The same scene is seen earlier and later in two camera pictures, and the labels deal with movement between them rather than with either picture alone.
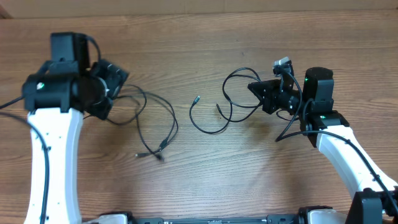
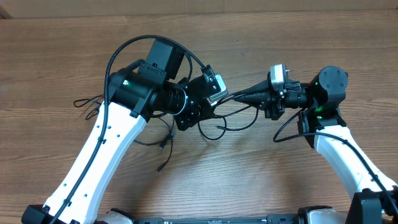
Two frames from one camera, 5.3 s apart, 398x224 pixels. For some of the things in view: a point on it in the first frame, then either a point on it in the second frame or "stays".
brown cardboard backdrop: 30,9 stays
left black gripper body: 113,78 -> 190,113
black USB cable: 225,92 -> 226,128
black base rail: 272,219 stays
